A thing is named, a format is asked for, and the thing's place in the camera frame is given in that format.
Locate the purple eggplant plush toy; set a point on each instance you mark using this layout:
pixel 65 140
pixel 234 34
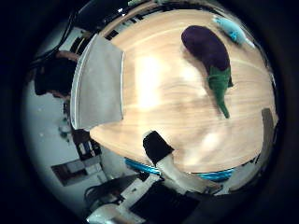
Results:
pixel 208 49

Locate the dark rectangular wall board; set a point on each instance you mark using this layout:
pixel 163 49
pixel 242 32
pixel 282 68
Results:
pixel 73 169

